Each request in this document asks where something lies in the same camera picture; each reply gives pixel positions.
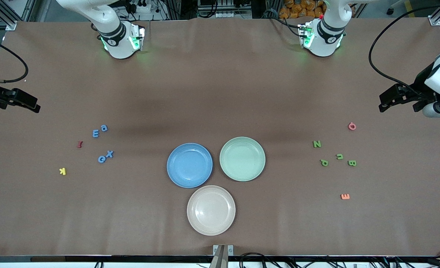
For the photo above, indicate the green foam letter Z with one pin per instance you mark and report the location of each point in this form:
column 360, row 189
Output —
column 316, row 144

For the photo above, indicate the white power strip with plugs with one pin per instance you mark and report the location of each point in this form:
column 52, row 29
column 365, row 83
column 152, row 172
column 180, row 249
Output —
column 147, row 10

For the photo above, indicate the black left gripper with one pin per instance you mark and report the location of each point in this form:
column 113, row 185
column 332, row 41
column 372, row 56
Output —
column 423, row 88

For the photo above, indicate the pink foam letter Q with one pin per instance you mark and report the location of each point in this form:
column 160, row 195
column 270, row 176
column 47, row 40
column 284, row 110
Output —
column 349, row 127

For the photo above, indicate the silver metal bracket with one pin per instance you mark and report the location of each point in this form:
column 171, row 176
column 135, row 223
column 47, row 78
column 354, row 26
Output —
column 230, row 250

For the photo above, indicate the brown table cover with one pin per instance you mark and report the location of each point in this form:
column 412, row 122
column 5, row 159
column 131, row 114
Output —
column 220, row 93

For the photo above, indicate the table front edge rail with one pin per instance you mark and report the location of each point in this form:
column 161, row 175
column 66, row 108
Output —
column 130, row 258

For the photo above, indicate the green foam letter P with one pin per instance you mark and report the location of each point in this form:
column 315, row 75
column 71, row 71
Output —
column 325, row 162

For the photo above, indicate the blue plate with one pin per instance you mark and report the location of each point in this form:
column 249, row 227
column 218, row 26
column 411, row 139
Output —
column 189, row 178

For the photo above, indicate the green foam letter B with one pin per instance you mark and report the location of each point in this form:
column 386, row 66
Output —
column 352, row 163

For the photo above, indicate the long white power strip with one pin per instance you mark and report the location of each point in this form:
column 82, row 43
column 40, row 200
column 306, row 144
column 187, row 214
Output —
column 238, row 15

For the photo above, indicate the blue foam letter X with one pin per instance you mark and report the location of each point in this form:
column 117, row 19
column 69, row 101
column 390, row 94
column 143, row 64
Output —
column 110, row 154

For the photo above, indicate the yellow foam letter K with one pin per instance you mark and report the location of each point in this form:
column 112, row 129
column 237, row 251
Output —
column 64, row 171

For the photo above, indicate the green plate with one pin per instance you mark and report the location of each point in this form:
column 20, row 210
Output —
column 242, row 173

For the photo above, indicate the pile of orange objects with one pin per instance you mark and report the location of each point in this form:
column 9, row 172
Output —
column 298, row 10

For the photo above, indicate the beige plate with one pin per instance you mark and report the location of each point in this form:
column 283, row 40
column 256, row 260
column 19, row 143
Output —
column 211, row 210

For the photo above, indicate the tan wedge post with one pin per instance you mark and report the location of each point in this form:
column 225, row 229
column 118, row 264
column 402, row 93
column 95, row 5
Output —
column 220, row 258

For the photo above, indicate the blue foam letter E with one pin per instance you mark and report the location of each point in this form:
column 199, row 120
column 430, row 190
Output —
column 95, row 133

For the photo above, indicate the blue foam letter G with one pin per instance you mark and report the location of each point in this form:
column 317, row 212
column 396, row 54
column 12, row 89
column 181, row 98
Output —
column 99, row 159

